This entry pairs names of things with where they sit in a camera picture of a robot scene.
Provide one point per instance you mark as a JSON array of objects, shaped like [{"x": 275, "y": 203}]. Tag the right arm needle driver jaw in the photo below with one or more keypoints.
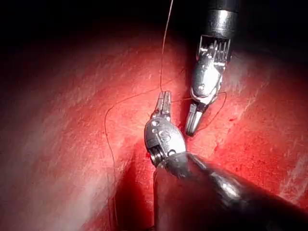
[
  {"x": 191, "y": 120},
  {"x": 201, "y": 115}
]

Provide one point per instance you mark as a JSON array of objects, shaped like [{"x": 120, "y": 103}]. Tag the dark left arm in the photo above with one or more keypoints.
[{"x": 204, "y": 197}]

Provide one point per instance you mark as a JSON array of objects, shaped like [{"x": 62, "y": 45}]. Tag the left arm needle driver jaw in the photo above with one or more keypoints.
[
  {"x": 168, "y": 104},
  {"x": 160, "y": 106}
]

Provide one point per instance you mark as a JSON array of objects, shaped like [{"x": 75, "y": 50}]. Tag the black thread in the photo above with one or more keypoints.
[{"x": 164, "y": 36}]

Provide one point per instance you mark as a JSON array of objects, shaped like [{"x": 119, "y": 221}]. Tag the left arm needle driver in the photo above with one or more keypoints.
[{"x": 166, "y": 139}]

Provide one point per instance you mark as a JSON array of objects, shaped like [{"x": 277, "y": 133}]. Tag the tissue pad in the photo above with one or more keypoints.
[{"x": 60, "y": 132}]

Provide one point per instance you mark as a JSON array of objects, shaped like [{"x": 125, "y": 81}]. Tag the right arm needle driver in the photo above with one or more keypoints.
[{"x": 207, "y": 77}]

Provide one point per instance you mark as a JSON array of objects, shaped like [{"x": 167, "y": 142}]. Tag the dark right arm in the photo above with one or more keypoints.
[{"x": 221, "y": 21}]

